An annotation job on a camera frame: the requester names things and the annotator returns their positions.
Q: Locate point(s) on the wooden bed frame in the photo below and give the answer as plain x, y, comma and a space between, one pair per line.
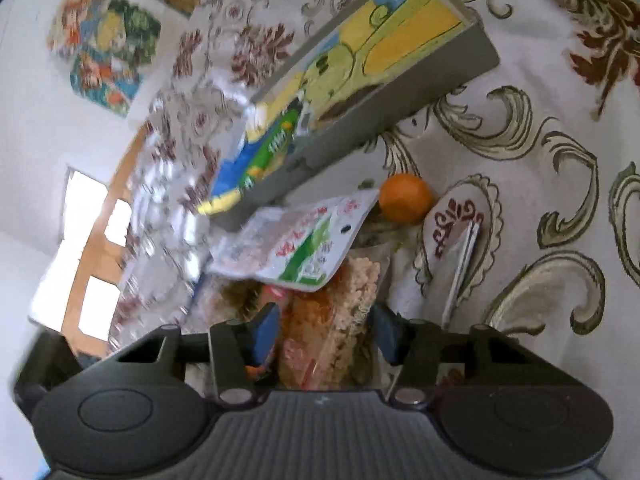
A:
100, 258

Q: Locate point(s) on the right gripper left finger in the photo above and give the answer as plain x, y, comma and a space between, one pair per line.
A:
236, 346

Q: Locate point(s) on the orange tangerine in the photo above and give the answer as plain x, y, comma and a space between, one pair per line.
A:
405, 199

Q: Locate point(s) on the clear nut bar package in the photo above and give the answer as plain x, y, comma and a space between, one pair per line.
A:
221, 300

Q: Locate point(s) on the grey tray with painting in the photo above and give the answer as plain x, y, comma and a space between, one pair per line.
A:
372, 65

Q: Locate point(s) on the clear dark snack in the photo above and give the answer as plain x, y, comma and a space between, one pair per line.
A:
442, 296

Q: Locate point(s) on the blond boy poster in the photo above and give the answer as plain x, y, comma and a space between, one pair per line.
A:
120, 28

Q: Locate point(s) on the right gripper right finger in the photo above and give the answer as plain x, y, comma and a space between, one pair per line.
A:
412, 345

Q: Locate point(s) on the white green snack bag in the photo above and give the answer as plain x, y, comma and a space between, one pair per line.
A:
298, 248

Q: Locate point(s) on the rice cracker snack pack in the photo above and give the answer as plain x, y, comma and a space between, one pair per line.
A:
324, 328

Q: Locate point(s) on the green sausage snack stick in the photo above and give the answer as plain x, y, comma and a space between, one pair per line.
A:
257, 157

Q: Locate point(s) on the anime girl poster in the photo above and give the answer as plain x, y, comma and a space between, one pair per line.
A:
104, 80

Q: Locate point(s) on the floral satin bedspread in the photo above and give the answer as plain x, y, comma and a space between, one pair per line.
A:
544, 148

